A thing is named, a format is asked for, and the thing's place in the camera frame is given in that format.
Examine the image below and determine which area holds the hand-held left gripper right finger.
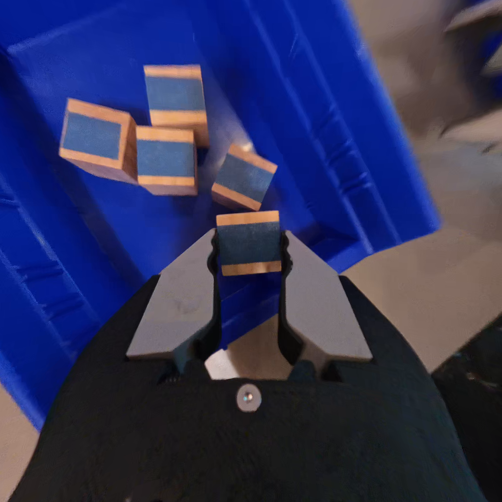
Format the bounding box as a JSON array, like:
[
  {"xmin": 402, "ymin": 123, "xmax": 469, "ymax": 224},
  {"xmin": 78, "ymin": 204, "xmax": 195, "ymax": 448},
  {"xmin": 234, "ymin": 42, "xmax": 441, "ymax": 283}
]
[{"xmin": 277, "ymin": 230, "xmax": 373, "ymax": 378}]

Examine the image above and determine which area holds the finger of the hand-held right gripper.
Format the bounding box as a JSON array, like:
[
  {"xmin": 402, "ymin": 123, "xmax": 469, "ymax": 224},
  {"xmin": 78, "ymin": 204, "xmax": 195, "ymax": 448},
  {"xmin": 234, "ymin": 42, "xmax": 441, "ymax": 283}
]
[
  {"xmin": 482, "ymin": 49, "xmax": 502, "ymax": 76},
  {"xmin": 444, "ymin": 0, "xmax": 502, "ymax": 33}
]

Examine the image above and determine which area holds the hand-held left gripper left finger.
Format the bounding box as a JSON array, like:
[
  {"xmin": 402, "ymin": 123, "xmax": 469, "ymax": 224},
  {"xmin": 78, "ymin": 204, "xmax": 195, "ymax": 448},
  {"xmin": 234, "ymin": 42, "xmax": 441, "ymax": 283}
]
[{"xmin": 125, "ymin": 229, "xmax": 221, "ymax": 363}]

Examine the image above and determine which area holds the wooden cube with blue tape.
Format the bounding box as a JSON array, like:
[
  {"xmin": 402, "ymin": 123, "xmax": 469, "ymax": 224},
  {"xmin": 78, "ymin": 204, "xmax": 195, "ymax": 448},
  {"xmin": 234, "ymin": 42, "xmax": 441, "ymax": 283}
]
[
  {"xmin": 59, "ymin": 98, "xmax": 138, "ymax": 185},
  {"xmin": 216, "ymin": 210, "xmax": 282, "ymax": 277},
  {"xmin": 135, "ymin": 126, "xmax": 198, "ymax": 196},
  {"xmin": 211, "ymin": 143, "xmax": 278, "ymax": 212},
  {"xmin": 143, "ymin": 65, "xmax": 209, "ymax": 148}
]

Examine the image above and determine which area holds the blue plastic bin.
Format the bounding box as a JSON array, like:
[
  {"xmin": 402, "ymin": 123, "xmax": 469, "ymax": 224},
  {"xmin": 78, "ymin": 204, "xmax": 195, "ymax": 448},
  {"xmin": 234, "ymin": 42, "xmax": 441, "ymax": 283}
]
[{"xmin": 0, "ymin": 0, "xmax": 442, "ymax": 432}]

